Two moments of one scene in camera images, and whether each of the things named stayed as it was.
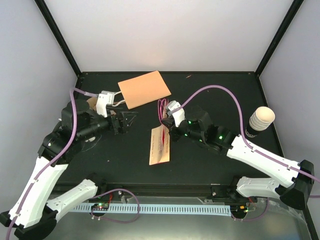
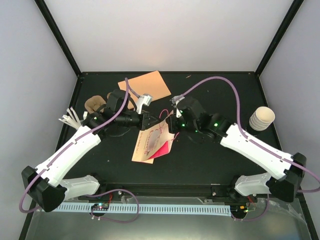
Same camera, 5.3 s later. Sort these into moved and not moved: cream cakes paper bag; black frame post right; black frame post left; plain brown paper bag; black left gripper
Moved: cream cakes paper bag; black left gripper
Not moved: black frame post right; plain brown paper bag; black frame post left
